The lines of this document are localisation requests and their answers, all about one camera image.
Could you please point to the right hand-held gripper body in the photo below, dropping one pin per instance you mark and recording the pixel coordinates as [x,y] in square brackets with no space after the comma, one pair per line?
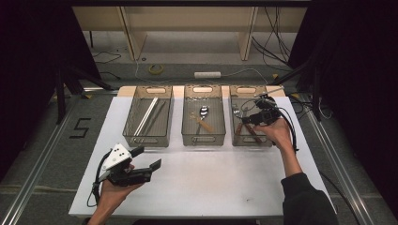
[266,116]

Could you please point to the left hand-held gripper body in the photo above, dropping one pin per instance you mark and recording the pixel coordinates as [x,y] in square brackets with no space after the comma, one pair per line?
[116,157]

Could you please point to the transparent grey plastic bin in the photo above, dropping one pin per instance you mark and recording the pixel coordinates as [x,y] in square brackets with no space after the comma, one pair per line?
[216,109]
[239,93]
[137,115]

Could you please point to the pair of metal chopsticks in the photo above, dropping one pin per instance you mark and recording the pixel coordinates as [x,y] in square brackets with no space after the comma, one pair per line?
[145,117]

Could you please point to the long metal spoon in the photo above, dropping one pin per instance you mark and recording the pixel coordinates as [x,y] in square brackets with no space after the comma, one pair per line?
[204,112]

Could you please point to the person's right hand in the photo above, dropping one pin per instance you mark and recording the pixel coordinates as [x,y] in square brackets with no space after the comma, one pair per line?
[277,134]

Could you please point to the person's left hand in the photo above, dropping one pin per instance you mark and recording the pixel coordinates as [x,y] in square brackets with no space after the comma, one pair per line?
[110,195]

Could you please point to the white table mat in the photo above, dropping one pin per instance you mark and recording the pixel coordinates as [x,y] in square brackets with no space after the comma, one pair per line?
[187,193]

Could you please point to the black metal stand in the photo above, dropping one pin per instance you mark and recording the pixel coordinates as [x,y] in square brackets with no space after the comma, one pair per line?
[316,103]
[60,100]

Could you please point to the white power strip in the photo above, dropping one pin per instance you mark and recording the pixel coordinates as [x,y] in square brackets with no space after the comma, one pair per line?
[207,75]

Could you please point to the yellow tape roll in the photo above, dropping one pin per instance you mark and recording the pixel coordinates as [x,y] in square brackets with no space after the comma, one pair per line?
[155,66]

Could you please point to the black curtain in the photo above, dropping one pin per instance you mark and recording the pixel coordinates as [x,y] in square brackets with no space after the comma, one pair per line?
[359,78]
[25,78]

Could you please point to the beige wooden desk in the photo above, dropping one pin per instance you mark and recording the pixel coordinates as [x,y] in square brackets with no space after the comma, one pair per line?
[187,18]

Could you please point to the short aluminium floor rail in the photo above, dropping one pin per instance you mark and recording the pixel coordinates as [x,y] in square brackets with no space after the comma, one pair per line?
[100,90]

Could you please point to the long aluminium floor rail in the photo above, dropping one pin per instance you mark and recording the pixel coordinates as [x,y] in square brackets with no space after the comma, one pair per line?
[26,187]
[348,187]

